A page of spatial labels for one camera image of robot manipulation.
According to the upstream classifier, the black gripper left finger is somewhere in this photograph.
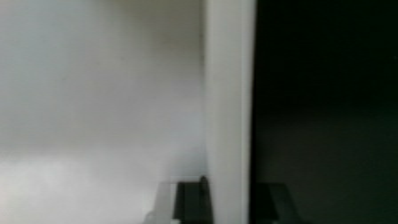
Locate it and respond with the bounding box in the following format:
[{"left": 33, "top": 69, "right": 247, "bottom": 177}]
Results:
[{"left": 172, "top": 177, "right": 213, "bottom": 224}]

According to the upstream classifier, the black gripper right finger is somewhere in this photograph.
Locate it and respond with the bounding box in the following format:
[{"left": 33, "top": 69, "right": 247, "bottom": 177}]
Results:
[{"left": 254, "top": 183, "right": 302, "bottom": 224}]

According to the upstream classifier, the white square tabletop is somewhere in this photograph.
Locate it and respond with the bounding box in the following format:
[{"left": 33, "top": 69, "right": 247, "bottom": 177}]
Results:
[{"left": 0, "top": 0, "right": 255, "bottom": 224}]

